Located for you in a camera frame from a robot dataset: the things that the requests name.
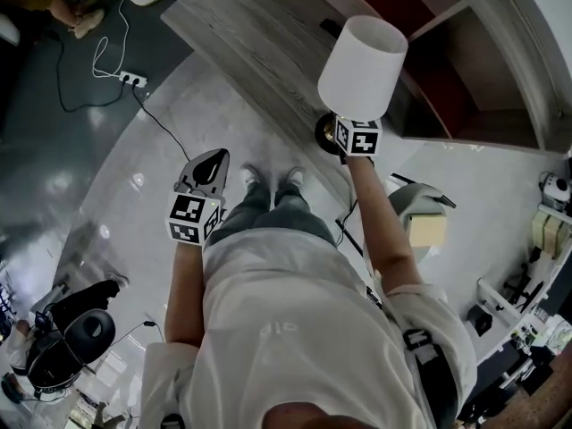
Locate white round device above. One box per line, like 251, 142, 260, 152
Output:
537, 172, 571, 210

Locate black harness strap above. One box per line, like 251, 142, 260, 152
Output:
401, 328, 462, 429

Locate person's left forearm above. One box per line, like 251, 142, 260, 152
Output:
164, 238, 212, 346

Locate person's grey trousers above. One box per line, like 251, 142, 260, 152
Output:
206, 180, 339, 250

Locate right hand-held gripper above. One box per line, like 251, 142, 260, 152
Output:
333, 118, 383, 157

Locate stack of tan boxes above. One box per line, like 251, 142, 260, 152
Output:
531, 209, 571, 259

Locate white cable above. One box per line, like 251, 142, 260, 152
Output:
91, 0, 131, 80

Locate person's right forearm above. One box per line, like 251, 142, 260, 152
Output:
347, 153, 424, 295

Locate tan cardboard box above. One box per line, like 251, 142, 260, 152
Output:
408, 212, 449, 249

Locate grey wooden shelf cabinet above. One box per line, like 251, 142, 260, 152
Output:
285, 0, 572, 154

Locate black cable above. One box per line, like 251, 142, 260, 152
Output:
130, 82, 193, 163
53, 33, 124, 114

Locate black box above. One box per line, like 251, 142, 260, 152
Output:
467, 303, 494, 337

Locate person's white shirt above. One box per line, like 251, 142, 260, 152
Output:
139, 231, 477, 429

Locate person's left white shoe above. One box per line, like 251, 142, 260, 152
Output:
240, 164, 265, 188

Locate person's right white shoe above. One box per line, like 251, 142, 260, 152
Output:
285, 166, 307, 189

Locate white power strip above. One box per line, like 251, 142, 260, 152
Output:
117, 70, 148, 88

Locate grey round shell chair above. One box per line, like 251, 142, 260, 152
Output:
385, 173, 458, 264

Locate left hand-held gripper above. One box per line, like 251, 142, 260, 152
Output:
164, 147, 231, 247

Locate person's white shoe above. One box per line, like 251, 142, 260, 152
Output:
285, 166, 307, 189
240, 164, 265, 188

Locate white table lamp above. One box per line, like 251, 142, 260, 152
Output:
314, 14, 409, 156

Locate grey wooden desk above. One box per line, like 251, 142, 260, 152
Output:
159, 0, 430, 205

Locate white frame work table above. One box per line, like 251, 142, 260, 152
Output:
475, 221, 572, 374

